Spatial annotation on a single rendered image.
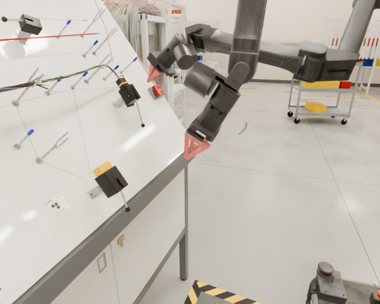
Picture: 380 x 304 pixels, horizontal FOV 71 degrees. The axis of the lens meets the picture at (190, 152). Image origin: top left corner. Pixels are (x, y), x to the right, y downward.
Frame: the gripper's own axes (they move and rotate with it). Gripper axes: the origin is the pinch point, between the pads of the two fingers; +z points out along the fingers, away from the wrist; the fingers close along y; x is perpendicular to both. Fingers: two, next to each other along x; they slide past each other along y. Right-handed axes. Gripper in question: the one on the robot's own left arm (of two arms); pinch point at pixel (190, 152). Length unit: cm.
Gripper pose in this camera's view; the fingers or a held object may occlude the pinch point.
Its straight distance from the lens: 70.0
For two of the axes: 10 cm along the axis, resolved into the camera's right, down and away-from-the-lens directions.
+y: -2.8, 3.8, -8.8
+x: 8.4, 5.5, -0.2
